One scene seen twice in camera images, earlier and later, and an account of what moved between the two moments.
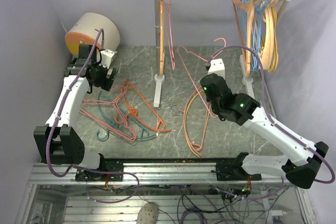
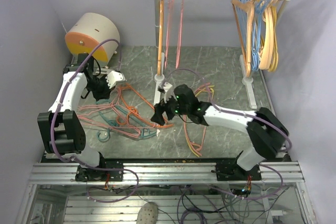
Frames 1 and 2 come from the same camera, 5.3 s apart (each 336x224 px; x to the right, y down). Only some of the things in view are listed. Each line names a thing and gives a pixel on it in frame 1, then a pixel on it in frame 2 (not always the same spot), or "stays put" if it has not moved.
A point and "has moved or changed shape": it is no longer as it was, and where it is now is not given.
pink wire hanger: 169,30 has moved or changed shape
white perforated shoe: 148,214 stays put
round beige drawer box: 86,30 stays put
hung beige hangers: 268,16 stays put
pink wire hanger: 180,48 to 179,30
